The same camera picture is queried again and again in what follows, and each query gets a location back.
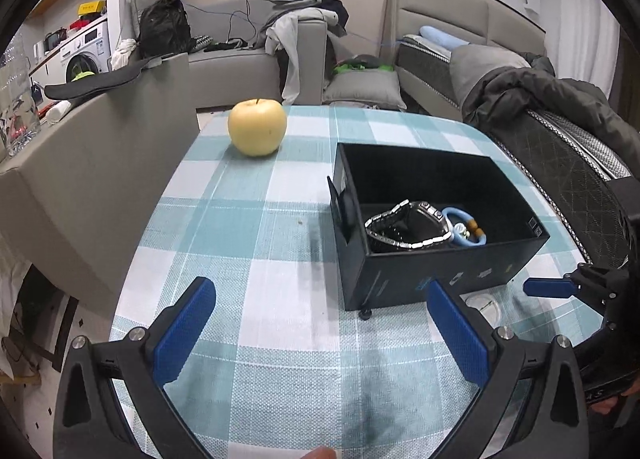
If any clear plastic water bottle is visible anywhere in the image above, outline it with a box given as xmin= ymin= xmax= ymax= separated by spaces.
xmin=0 ymin=34 xmax=43 ymax=155

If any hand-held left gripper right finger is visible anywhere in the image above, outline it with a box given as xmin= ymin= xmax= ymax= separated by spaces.
xmin=426 ymin=280 xmax=591 ymax=459

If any yellow apple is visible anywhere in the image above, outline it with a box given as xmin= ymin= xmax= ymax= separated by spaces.
xmin=227 ymin=98 xmax=288 ymax=158

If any light blue pillow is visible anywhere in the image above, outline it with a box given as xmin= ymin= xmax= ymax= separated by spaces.
xmin=419 ymin=25 xmax=471 ymax=51

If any person's right hand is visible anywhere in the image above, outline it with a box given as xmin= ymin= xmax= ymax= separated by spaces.
xmin=592 ymin=391 xmax=626 ymax=415

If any dark padded quilt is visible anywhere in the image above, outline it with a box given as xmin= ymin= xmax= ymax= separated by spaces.
xmin=462 ymin=53 xmax=640 ymax=160

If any clear round plastic disc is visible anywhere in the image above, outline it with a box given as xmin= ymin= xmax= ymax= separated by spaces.
xmin=462 ymin=291 xmax=502 ymax=326

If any white curtain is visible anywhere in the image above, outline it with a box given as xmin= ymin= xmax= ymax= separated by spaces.
xmin=555 ymin=0 xmax=621 ymax=90

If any black cardboard box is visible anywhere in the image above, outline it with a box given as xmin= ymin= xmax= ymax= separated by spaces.
xmin=327 ymin=142 xmax=551 ymax=312

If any grey upholstered bed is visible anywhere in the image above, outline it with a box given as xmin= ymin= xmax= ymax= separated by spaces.
xmin=382 ymin=0 xmax=640 ymax=265

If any black eye mask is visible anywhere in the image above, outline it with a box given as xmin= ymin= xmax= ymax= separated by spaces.
xmin=44 ymin=53 xmax=190 ymax=100

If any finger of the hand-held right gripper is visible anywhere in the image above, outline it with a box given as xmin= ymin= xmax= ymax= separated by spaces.
xmin=524 ymin=263 xmax=633 ymax=325

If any grey square cushion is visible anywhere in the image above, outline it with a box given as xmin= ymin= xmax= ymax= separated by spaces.
xmin=322 ymin=70 xmax=407 ymax=110

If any grey back cushion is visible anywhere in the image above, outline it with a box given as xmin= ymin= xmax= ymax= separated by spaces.
xmin=131 ymin=0 xmax=161 ymax=40

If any silver steel wristwatch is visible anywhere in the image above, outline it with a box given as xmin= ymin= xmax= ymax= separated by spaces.
xmin=364 ymin=199 xmax=455 ymax=254

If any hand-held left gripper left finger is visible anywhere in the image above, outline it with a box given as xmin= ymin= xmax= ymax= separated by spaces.
xmin=52 ymin=276 xmax=217 ymax=459

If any green and black bag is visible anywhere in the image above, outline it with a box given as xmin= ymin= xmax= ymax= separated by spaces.
xmin=332 ymin=54 xmax=396 ymax=75

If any teal checked tablecloth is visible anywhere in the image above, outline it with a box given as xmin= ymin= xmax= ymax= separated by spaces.
xmin=107 ymin=104 xmax=601 ymax=459

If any white cloth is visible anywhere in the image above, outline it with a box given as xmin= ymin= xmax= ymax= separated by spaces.
xmin=111 ymin=38 xmax=138 ymax=71

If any black backpack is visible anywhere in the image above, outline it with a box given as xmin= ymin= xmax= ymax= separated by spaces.
xmin=137 ymin=0 xmax=193 ymax=59

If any white paper roll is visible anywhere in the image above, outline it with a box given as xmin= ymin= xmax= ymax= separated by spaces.
xmin=46 ymin=99 xmax=73 ymax=122

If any white washing machine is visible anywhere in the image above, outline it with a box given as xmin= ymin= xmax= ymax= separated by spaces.
xmin=27 ymin=14 xmax=113 ymax=90

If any light blue ring bracelet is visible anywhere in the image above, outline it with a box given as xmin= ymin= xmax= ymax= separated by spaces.
xmin=441 ymin=206 xmax=487 ymax=246

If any grey blanket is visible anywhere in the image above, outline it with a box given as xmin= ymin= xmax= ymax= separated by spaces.
xmin=450 ymin=44 xmax=531 ymax=110

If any grey hooded jacket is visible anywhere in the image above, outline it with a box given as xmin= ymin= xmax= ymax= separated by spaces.
xmin=252 ymin=9 xmax=338 ymax=105

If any grey fabric sofa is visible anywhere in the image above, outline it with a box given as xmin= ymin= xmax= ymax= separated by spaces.
xmin=0 ymin=0 xmax=328 ymax=320

